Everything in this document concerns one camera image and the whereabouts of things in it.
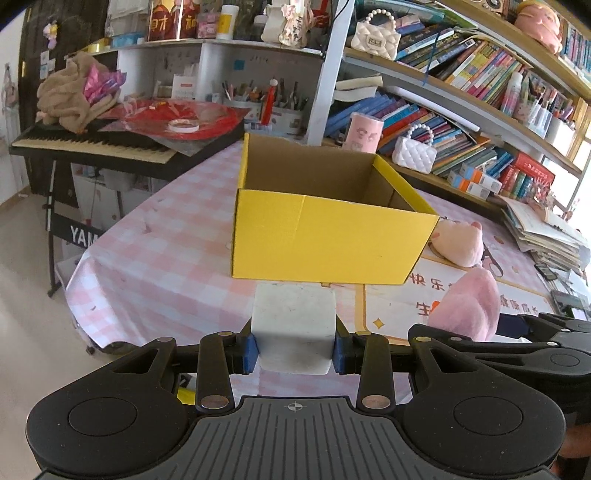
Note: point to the cream quilted pearl handbag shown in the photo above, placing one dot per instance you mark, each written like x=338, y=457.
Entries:
x=375, y=41

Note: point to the red gold gift box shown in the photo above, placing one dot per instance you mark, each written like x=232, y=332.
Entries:
x=171, y=21

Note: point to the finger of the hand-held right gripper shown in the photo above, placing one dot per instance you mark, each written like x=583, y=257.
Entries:
x=508, y=325
x=531, y=357

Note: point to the white foam block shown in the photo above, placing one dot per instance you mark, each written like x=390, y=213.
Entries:
x=293, y=323

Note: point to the yellow cardboard box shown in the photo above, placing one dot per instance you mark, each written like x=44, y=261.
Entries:
x=323, y=240

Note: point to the white card red label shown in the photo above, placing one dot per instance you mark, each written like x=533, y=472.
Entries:
x=184, y=86

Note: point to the white stationery holders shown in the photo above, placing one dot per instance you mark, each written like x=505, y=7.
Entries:
x=549, y=120

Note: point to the stack of papers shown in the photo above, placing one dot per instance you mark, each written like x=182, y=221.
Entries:
x=540, y=230

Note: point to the pink checked tablecloth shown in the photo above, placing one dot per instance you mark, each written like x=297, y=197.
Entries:
x=161, y=254

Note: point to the black flat device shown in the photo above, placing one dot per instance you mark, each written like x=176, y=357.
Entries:
x=547, y=271

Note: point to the white orange small boxes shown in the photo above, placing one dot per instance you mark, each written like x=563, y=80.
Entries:
x=473, y=180

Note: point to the pink foil wrapper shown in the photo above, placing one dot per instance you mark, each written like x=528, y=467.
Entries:
x=104, y=83

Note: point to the red boxed book set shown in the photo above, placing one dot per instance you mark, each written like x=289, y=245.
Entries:
x=528, y=177

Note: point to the white yellow bottle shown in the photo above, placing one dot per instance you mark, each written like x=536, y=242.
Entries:
x=227, y=23

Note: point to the row of colourful books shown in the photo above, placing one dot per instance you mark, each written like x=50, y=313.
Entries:
x=466, y=64

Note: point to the black keyboard stand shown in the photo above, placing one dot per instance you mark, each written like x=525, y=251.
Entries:
x=51, y=221

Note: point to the pink fluffy plush toy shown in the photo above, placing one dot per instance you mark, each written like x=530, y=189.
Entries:
x=471, y=304

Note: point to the pen holder with pens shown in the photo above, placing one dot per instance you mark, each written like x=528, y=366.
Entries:
x=286, y=117

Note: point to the black electronic keyboard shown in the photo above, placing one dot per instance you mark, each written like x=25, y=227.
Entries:
x=92, y=145

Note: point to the white bookshelf frame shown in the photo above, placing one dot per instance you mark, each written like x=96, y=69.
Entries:
x=330, y=69

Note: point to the white quilted pearl handbag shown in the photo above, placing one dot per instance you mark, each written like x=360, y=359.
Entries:
x=413, y=154

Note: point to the white tape roll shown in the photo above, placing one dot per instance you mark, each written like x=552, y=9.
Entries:
x=182, y=125

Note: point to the pale pink plush toy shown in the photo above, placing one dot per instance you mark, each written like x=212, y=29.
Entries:
x=459, y=244

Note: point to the teal flat box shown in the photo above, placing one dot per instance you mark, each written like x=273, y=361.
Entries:
x=129, y=40

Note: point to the white ribbon gift bag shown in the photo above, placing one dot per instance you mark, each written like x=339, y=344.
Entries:
x=286, y=27

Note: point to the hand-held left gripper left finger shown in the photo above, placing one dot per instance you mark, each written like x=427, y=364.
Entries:
x=249, y=353

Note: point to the row of blue books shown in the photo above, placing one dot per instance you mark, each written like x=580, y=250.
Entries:
x=401, y=115

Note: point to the dark wooden door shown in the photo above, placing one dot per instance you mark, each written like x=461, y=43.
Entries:
x=32, y=92

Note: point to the pink cylindrical cup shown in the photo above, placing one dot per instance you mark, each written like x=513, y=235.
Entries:
x=362, y=134

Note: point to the white storage bin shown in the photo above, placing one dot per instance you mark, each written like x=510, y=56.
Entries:
x=92, y=198

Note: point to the pink plush doll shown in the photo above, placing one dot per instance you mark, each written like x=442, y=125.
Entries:
x=538, y=23

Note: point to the beige fluffy cloth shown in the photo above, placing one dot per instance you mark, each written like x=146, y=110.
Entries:
x=64, y=99

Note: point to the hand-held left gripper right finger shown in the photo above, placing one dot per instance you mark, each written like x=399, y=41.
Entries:
x=339, y=355

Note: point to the red plastic sheet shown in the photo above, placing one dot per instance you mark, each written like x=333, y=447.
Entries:
x=212, y=115

